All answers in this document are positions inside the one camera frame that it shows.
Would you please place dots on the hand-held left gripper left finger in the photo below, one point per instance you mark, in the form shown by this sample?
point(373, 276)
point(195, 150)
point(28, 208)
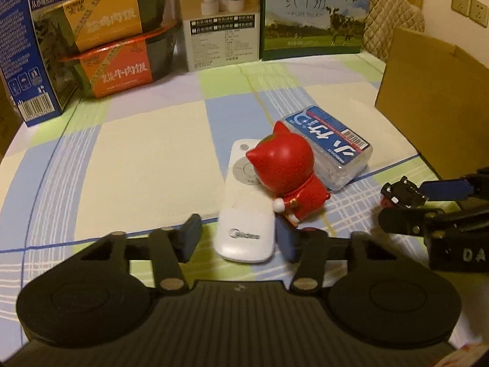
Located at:
point(190, 237)

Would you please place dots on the white humidifier box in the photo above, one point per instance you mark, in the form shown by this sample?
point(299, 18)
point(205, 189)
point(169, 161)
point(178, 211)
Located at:
point(221, 26)

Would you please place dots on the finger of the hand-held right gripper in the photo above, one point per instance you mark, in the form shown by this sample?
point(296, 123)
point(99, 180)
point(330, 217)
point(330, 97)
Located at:
point(412, 221)
point(447, 189)

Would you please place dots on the orange label meal bowl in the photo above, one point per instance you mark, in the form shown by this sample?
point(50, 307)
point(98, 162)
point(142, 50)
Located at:
point(122, 72)

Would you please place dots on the yellow label meal bowl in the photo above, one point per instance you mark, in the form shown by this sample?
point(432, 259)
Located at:
point(110, 19)

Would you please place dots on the wall socket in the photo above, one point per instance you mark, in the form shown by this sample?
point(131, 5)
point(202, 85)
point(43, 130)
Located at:
point(478, 12)
point(460, 3)

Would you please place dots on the blue milk carton box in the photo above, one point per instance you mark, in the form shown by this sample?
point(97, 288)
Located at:
point(26, 46)

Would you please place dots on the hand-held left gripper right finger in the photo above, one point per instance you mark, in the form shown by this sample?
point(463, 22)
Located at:
point(286, 241)

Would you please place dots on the green pasture milk box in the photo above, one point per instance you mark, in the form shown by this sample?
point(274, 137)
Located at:
point(313, 19)

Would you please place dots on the brown cardboard box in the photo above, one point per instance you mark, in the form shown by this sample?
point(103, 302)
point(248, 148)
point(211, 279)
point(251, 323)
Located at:
point(431, 99)

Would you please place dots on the white remote control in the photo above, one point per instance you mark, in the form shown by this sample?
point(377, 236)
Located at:
point(244, 206)

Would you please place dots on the quilted beige chair cover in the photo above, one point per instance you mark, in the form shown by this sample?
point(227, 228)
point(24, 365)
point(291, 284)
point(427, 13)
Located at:
point(393, 19)

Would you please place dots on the checked tablecloth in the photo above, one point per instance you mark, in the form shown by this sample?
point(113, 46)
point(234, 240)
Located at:
point(133, 153)

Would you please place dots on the small black red toy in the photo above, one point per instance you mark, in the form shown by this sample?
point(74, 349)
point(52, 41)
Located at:
point(405, 193)

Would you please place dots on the clear toothpick box blue label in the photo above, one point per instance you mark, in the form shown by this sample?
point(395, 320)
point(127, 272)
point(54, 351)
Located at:
point(336, 141)

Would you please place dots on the red cat figurine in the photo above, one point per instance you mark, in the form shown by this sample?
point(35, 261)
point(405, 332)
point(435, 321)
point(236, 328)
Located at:
point(286, 164)

